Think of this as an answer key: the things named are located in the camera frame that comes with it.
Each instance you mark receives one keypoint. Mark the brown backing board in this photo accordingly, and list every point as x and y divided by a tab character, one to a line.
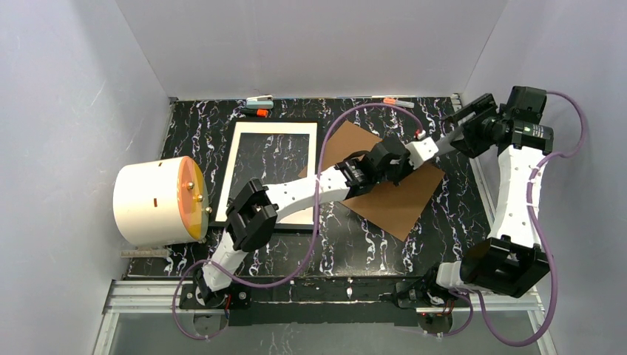
394	209

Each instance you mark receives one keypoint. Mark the white cylinder orange lid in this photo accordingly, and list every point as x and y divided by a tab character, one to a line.
161	203

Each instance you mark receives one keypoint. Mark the black orange marker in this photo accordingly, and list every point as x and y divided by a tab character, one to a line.
255	112

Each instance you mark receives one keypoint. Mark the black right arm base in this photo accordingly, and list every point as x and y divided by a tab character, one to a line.
422	292

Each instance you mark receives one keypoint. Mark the aluminium rail frame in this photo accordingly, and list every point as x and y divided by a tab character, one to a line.
302	301

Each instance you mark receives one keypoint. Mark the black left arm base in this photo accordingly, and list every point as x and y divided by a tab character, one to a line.
196	296

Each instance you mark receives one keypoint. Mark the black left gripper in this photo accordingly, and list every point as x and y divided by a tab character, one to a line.
365	169

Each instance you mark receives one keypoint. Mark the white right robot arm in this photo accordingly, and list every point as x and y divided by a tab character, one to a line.
511	259

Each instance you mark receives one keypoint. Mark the orange white marker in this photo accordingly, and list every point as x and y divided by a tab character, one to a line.
399	103

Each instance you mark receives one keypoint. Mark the wooden ruler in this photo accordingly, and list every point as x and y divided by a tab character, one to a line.
145	253

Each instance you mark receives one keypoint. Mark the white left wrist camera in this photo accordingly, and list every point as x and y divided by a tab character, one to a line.
421	151

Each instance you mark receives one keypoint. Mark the sunflower photo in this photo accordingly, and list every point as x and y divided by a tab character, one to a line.
445	144

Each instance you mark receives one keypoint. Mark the white mat board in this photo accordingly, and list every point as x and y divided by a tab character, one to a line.
272	150

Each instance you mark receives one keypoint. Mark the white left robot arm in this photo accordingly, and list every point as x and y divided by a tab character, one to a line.
254	212

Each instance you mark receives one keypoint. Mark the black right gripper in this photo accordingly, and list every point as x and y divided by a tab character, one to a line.
470	129

